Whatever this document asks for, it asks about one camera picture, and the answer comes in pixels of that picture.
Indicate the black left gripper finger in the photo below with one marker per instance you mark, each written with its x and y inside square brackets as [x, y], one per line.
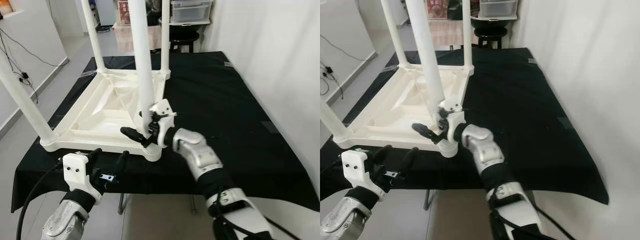
[382, 152]
[94, 155]
[408, 160]
[122, 162]

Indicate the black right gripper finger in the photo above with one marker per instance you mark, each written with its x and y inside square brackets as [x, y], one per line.
[426, 133]
[135, 136]

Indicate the cream plastic children table top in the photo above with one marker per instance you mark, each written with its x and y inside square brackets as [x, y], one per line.
[100, 120]
[400, 115]

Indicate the white plastic table leg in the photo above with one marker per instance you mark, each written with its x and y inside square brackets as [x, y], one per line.
[165, 40]
[467, 35]
[332, 122]
[395, 35]
[27, 107]
[425, 55]
[94, 40]
[142, 60]

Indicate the black tablecloth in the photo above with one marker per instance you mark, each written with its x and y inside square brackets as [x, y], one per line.
[225, 110]
[525, 110]

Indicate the grey tape strip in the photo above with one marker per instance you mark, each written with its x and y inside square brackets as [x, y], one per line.
[270, 126]
[228, 64]
[532, 61]
[565, 122]

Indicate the black bag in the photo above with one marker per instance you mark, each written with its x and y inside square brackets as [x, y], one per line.
[455, 10]

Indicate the red printed carton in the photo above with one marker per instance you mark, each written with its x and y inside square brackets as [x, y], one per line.
[124, 11]
[437, 9]

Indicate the white cabinet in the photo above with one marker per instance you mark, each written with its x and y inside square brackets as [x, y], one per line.
[106, 12]

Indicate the orange package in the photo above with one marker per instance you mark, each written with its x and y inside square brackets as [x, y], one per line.
[5, 6]

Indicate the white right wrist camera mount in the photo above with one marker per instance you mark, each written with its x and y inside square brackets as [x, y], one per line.
[162, 107]
[452, 106]

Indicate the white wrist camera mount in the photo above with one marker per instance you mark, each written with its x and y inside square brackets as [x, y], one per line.
[355, 167]
[162, 107]
[75, 172]
[452, 106]

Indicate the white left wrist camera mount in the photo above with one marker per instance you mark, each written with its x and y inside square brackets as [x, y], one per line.
[355, 167]
[75, 172]

